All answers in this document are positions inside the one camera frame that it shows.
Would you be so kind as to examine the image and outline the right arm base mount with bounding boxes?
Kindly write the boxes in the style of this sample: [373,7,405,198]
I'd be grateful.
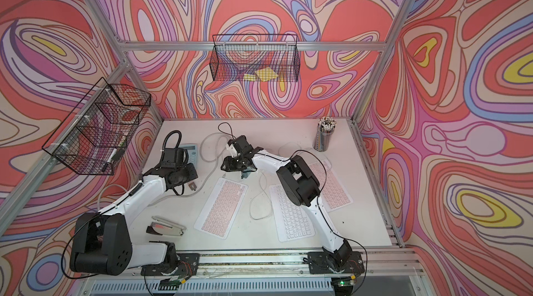
[303,251,366,277]

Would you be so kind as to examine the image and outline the silver stapler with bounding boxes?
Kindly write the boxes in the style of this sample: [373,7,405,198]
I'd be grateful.
[146,216,187,236]

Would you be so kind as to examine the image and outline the grey calculator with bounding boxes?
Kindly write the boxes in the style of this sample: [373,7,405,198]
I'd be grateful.
[180,143,198,166]

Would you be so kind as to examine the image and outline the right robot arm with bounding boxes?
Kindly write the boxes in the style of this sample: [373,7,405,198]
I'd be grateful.
[221,135,353,273]

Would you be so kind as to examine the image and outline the pencil holder cup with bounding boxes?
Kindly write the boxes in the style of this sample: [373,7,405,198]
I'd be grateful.
[313,117,337,152]

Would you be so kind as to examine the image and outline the black wire basket left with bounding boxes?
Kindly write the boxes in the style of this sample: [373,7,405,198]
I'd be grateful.
[42,78,151,175]

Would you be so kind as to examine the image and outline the white keyboard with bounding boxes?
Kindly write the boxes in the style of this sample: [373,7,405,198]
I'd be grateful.
[269,184,315,243]

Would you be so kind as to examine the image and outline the black wire basket back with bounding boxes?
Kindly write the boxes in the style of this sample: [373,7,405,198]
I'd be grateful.
[209,33,301,82]

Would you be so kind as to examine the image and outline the yellow sticky notes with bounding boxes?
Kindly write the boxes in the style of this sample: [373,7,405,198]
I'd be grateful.
[242,67,278,82]

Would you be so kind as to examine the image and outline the teal usb charger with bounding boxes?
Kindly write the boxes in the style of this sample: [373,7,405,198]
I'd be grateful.
[241,171,252,179]

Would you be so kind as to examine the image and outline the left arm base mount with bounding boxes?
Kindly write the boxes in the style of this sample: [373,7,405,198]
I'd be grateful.
[141,252,200,277]

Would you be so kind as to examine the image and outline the black wire basket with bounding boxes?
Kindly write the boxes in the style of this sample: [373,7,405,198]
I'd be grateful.
[42,78,151,175]
[209,33,301,82]

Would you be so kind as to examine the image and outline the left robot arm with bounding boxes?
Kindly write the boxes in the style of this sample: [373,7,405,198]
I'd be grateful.
[69,144,198,276]

